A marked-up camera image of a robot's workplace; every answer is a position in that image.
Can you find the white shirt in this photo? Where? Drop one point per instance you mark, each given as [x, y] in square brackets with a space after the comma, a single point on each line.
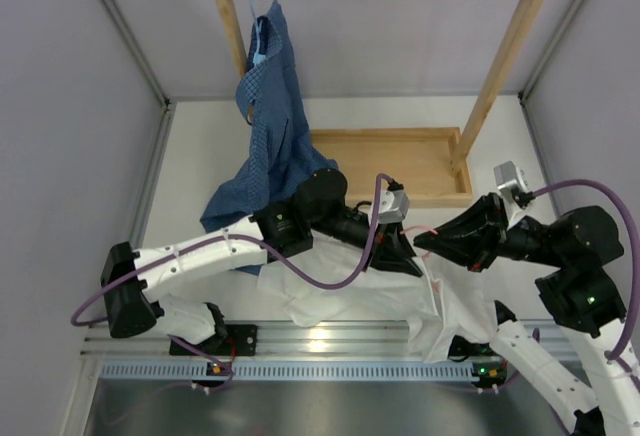
[437, 306]

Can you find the blue plaid shirt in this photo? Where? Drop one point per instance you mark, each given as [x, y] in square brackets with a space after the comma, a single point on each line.
[281, 154]

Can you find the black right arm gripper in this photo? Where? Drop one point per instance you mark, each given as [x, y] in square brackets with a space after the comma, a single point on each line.
[474, 236]

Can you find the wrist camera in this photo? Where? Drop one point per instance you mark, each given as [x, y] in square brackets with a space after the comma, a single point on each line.
[510, 181]
[389, 207]

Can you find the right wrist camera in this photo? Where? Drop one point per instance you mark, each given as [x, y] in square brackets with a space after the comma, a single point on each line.
[510, 181]

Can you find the blue hanger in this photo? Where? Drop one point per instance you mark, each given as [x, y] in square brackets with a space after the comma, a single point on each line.
[259, 54]

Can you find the wooden clothes rack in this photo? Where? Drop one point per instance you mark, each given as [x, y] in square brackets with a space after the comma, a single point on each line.
[432, 154]

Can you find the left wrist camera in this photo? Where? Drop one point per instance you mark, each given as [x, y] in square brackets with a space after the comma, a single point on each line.
[389, 207]

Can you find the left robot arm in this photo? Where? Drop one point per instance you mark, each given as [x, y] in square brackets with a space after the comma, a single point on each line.
[138, 283]

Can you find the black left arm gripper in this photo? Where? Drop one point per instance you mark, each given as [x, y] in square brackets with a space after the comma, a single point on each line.
[395, 252]

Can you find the pink wire hanger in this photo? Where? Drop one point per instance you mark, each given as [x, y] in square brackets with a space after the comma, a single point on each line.
[425, 251]

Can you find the perforated cable tray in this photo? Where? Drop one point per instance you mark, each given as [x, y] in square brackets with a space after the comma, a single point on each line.
[350, 371]

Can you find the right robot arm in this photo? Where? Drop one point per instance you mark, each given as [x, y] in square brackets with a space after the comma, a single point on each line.
[579, 295]

